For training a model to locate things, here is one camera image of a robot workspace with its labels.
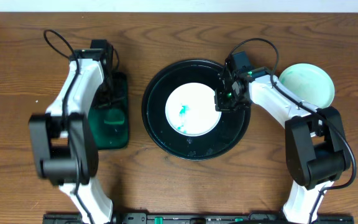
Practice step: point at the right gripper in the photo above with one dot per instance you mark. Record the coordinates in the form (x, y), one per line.
(220, 105)

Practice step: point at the black rectangular water tray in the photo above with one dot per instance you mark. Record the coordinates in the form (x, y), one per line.
(109, 137)

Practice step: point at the green scouring sponge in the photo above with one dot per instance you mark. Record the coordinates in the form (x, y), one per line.
(114, 117)

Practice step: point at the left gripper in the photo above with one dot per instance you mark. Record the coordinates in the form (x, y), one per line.
(105, 101)

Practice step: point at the mint plate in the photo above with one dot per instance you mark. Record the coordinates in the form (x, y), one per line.
(310, 83)

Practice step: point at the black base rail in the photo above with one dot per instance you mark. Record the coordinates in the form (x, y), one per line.
(143, 218)

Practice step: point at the black round tray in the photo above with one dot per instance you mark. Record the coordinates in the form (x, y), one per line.
(228, 132)

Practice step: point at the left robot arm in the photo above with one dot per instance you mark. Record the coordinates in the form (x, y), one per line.
(64, 149)

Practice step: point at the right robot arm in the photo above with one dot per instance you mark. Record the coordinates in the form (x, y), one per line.
(315, 145)

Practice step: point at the white plate with green stain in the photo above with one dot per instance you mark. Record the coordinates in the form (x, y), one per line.
(190, 110)

